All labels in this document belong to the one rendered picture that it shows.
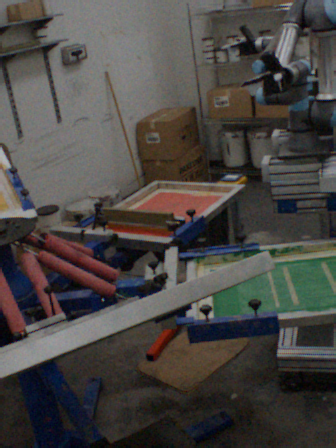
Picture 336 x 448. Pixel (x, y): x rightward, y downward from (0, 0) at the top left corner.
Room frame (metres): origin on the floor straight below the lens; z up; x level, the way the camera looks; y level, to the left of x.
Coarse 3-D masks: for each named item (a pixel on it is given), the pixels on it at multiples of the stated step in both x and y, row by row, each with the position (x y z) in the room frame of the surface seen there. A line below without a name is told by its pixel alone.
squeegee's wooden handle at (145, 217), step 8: (104, 208) 2.90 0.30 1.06; (112, 208) 2.88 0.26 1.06; (120, 208) 2.86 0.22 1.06; (112, 216) 2.87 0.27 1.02; (120, 216) 2.85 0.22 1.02; (128, 216) 2.82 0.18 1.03; (136, 216) 2.79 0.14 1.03; (144, 216) 2.76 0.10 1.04; (152, 216) 2.73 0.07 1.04; (160, 216) 2.71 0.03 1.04; (168, 216) 2.68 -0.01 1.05; (144, 224) 2.77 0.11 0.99; (152, 224) 2.74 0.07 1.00; (160, 224) 2.71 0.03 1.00
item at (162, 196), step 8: (160, 192) 3.32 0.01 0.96; (168, 192) 3.30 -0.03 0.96; (176, 192) 3.28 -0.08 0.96; (152, 200) 3.21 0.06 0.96; (160, 200) 3.20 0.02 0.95; (168, 200) 3.18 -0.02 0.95; (176, 200) 3.15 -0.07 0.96; (136, 208) 3.13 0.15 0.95; (144, 208) 3.10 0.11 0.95; (120, 232) 2.81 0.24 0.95; (128, 232) 2.79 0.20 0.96; (136, 232) 2.78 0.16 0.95
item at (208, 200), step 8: (184, 200) 3.13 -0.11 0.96; (192, 200) 3.11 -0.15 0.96; (200, 200) 3.09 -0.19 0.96; (208, 200) 3.07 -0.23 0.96; (216, 200) 3.05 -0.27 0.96; (200, 208) 2.97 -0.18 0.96; (144, 232) 2.76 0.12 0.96; (152, 232) 2.74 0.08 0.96; (160, 232) 2.73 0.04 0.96; (168, 232) 2.71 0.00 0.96
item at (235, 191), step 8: (152, 184) 3.39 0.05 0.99; (160, 184) 3.40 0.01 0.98; (168, 184) 3.36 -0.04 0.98; (176, 184) 3.33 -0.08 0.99; (184, 184) 3.30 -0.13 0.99; (192, 184) 3.28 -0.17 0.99; (200, 184) 3.25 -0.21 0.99; (208, 184) 3.23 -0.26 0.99; (216, 184) 3.21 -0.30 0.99; (224, 184) 3.19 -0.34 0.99; (232, 184) 3.16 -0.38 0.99; (136, 192) 3.29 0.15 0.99; (144, 192) 3.29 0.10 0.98; (232, 192) 3.03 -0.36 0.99; (240, 192) 3.07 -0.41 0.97; (128, 200) 3.18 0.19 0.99; (136, 200) 3.22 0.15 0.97; (224, 200) 2.93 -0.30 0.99; (232, 200) 2.99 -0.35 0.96; (208, 208) 2.85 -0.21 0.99; (216, 208) 2.85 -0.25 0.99; (224, 208) 2.91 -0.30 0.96; (208, 216) 2.78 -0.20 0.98; (96, 224) 2.93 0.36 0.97
